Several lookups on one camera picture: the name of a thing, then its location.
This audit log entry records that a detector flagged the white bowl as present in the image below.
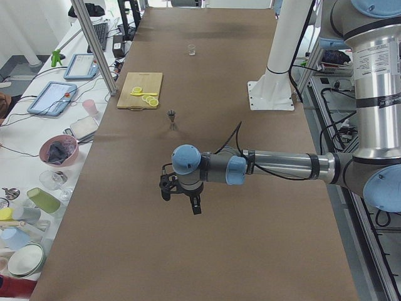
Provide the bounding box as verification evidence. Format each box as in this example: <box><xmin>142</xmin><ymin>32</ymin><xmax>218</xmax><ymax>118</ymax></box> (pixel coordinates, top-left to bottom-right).
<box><xmin>8</xmin><ymin>243</ymin><xmax>45</xmax><ymax>277</ymax></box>

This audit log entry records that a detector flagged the pink bowl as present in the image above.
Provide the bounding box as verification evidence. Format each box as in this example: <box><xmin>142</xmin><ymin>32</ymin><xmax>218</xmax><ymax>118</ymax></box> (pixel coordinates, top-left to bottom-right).
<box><xmin>39</xmin><ymin>134</ymin><xmax>79</xmax><ymax>167</ymax></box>

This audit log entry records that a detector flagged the kitchen scale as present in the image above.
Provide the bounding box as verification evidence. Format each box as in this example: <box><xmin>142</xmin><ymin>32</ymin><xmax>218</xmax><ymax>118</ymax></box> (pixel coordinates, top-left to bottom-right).
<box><xmin>70</xmin><ymin>116</ymin><xmax>98</xmax><ymax>141</ymax></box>

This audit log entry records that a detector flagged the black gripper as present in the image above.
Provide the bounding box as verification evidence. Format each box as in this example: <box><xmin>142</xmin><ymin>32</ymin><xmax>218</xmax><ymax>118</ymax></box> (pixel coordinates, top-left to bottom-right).
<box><xmin>175</xmin><ymin>184</ymin><xmax>204</xmax><ymax>215</ymax></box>

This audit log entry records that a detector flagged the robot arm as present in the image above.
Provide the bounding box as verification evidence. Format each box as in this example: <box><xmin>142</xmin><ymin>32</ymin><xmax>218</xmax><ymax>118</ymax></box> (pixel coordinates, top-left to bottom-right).
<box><xmin>160</xmin><ymin>1</ymin><xmax>400</xmax><ymax>214</ymax></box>

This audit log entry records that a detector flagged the black keyboard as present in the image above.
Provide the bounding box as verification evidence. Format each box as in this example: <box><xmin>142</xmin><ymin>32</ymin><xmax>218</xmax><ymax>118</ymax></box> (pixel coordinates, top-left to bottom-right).
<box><xmin>93</xmin><ymin>23</ymin><xmax>108</xmax><ymax>51</ymax></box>

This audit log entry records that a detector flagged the bamboo cutting board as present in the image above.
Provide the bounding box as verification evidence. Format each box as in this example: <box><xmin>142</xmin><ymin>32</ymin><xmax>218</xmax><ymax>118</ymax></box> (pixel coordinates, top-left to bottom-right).
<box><xmin>117</xmin><ymin>72</ymin><xmax>163</xmax><ymax>110</ymax></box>

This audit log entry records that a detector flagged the steel jigger measuring cup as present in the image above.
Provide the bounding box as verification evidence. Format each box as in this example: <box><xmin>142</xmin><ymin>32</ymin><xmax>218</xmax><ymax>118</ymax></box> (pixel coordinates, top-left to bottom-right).
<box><xmin>167</xmin><ymin>110</ymin><xmax>177</xmax><ymax>130</ymax></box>

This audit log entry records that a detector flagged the aluminium frame post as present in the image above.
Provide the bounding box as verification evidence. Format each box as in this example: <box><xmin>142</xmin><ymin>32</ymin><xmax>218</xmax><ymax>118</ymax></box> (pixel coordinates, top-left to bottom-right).
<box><xmin>71</xmin><ymin>0</ymin><xmax>117</xmax><ymax>96</ymax></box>

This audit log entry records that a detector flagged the far teach pendant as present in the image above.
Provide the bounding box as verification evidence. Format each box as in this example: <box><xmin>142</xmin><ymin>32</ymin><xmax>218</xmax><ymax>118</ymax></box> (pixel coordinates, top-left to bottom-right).
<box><xmin>63</xmin><ymin>53</ymin><xmax>98</xmax><ymax>80</ymax></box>

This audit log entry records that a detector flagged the near teach pendant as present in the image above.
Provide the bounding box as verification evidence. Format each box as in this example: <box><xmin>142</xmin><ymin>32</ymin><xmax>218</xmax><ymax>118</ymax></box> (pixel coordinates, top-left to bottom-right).
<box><xmin>27</xmin><ymin>81</ymin><xmax>78</xmax><ymax>117</ymax></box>

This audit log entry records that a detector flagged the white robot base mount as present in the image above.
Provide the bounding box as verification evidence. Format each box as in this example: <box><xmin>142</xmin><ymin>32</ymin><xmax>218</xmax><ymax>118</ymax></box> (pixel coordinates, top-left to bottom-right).
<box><xmin>247</xmin><ymin>0</ymin><xmax>314</xmax><ymax>111</ymax></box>

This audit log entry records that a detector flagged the yellow plastic knife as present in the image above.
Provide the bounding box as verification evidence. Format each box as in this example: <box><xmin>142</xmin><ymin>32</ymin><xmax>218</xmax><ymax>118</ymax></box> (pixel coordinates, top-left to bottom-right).
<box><xmin>130</xmin><ymin>92</ymin><xmax>158</xmax><ymax>96</ymax></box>

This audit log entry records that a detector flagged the pink plastic cup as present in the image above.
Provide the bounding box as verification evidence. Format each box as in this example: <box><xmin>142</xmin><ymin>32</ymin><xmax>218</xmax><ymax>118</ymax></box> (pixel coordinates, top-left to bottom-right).
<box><xmin>82</xmin><ymin>99</ymin><xmax>98</xmax><ymax>117</ymax></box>

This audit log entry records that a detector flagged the green cup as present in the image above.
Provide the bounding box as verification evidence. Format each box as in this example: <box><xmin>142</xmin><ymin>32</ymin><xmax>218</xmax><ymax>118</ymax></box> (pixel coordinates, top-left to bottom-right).
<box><xmin>26</xmin><ymin>187</ymin><xmax>61</xmax><ymax>214</ymax></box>

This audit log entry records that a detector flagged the teach pendant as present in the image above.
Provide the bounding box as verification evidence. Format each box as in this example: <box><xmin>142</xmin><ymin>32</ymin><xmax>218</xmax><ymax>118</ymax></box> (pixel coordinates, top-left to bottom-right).
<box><xmin>63</xmin><ymin>53</ymin><xmax>98</xmax><ymax>80</ymax></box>
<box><xmin>27</xmin><ymin>81</ymin><xmax>78</xmax><ymax>117</ymax></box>

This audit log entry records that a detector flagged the clear glass cup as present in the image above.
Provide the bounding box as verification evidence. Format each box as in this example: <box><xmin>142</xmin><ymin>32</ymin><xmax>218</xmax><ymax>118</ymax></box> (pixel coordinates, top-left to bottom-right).
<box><xmin>187</xmin><ymin>44</ymin><xmax>196</xmax><ymax>56</ymax></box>

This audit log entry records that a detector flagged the light blue cup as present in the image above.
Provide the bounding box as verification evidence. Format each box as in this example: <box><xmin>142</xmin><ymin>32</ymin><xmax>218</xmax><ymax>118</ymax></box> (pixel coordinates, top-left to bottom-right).
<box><xmin>1</xmin><ymin>227</ymin><xmax>31</xmax><ymax>251</ymax></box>

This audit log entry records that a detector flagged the grey cloth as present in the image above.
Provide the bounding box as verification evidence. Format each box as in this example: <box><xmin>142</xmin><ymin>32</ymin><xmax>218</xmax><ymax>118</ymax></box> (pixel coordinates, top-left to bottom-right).
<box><xmin>47</xmin><ymin>141</ymin><xmax>75</xmax><ymax>165</ymax></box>

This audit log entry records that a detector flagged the wine glass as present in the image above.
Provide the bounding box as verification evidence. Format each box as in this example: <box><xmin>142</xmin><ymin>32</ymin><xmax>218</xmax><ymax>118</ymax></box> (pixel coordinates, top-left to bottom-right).
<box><xmin>39</xmin><ymin>171</ymin><xmax>68</xmax><ymax>191</ymax></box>

